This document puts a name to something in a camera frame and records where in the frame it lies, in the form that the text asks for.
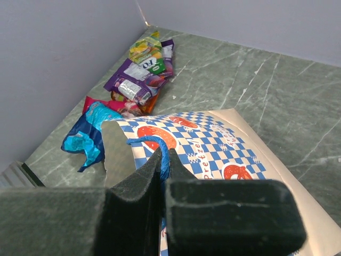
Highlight blue snack bag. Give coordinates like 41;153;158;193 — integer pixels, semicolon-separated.
61;101;123;172

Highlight pink chips bag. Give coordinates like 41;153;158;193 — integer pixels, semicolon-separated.
82;96;143;118

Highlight yellow green candy bag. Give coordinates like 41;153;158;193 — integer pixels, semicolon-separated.
129;31;166;75

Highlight checkered paper bag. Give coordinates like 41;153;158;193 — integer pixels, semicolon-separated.
102;109;340;255

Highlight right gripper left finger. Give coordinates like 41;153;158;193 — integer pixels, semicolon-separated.
94;149;163;255

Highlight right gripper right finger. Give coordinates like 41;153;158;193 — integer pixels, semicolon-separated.
165;149;307;255

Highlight purple snack packet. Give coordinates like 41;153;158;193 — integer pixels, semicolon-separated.
104;59;167;106
160;39;175;78

